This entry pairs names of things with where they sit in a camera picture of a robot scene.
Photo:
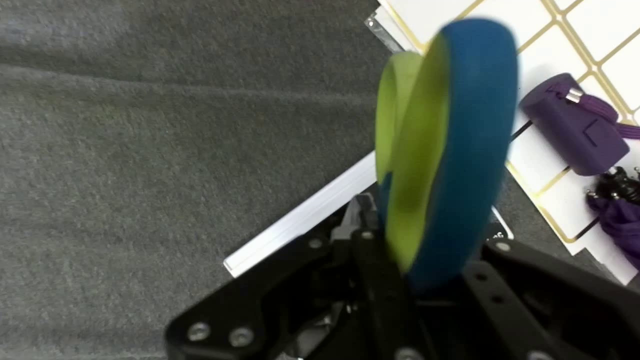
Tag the purple folded umbrella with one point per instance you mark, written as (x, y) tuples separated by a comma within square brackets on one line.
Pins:
[(616, 204)]

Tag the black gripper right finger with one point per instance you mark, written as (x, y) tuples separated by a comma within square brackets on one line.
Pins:
[(535, 307)]

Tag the white box with silver rim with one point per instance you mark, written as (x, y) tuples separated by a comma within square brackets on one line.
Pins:
[(584, 39)]

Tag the blue and green wristband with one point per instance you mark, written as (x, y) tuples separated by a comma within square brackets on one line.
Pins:
[(443, 135)]

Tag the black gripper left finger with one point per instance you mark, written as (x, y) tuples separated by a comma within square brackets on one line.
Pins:
[(328, 294)]

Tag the purple pouch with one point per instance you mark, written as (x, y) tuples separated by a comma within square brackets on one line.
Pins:
[(580, 127)]

